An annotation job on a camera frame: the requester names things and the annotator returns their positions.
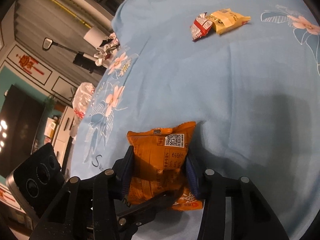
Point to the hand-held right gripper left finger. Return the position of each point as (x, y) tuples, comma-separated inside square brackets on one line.
[(126, 180)]

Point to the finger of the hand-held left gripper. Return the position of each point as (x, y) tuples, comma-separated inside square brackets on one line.
[(150, 202)]

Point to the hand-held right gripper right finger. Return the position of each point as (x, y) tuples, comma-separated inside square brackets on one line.
[(191, 177)]

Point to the orange snack packet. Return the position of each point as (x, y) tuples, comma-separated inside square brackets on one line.
[(155, 160)]

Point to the white cabinet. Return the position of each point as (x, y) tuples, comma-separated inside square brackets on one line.
[(62, 135)]

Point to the black television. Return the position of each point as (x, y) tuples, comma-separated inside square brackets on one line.
[(22, 120)]

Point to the green plant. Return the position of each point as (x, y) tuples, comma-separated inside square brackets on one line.
[(50, 102)]

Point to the white plastic bag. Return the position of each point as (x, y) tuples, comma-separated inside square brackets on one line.
[(81, 97)]

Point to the blue floral bedsheet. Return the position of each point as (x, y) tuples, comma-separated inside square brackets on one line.
[(225, 92)]

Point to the black stand with grey head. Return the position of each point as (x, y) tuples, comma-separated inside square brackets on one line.
[(82, 60)]

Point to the crumpled white silver wrapping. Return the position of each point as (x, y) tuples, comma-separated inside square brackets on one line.
[(107, 48)]

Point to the white cylinder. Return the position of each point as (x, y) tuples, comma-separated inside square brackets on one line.
[(93, 35)]

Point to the red silver snack packet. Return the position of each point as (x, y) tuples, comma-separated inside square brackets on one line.
[(200, 27)]

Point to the grey curtain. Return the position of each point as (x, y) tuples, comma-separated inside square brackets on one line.
[(50, 22)]

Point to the yellow snack packet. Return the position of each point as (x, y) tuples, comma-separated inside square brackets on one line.
[(225, 21)]

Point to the red wall ornament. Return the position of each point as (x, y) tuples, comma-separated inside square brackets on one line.
[(26, 61)]

